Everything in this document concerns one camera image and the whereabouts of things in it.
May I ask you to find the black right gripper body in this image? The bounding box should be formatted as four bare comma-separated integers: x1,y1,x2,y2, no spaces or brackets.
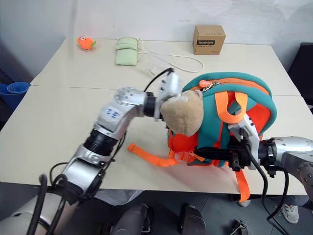
227,144,253,172

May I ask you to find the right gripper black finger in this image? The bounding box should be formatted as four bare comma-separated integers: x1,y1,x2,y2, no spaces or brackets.
194,152,231,162
195,147,231,155

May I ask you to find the orange teal monkey backpack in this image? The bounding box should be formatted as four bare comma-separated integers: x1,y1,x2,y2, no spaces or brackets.
127,71,278,203

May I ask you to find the brown cardboard box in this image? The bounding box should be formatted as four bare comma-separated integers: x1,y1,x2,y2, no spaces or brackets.
192,24,226,55

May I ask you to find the dark rounded shape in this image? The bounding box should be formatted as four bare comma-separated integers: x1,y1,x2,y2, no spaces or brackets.
180,203,207,235
111,203,152,235

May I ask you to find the light green fabric pouch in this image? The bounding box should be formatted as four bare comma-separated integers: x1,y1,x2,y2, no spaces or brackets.
114,37,139,67

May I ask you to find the white plastic bag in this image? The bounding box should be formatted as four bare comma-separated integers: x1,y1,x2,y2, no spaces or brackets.
94,189,145,207

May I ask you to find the orange plush toy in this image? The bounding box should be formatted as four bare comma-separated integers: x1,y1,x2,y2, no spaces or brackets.
77,35,97,52

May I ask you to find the blue rolled mat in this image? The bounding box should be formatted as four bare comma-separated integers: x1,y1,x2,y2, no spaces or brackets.
0,82,31,104

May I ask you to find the silver robot torso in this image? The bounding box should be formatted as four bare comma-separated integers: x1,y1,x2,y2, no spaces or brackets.
0,190,81,235

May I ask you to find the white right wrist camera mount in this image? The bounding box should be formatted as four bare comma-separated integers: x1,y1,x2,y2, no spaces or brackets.
228,115,261,170

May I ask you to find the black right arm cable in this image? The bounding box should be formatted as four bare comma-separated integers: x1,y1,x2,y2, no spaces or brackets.
239,128,291,235

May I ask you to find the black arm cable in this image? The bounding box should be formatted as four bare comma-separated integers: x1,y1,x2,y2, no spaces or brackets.
26,68,175,235
239,128,291,235

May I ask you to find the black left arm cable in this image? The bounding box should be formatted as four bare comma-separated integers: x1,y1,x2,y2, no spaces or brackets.
26,68,175,235

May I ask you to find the white rope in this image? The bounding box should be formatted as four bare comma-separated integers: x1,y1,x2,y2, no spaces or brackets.
135,37,204,73

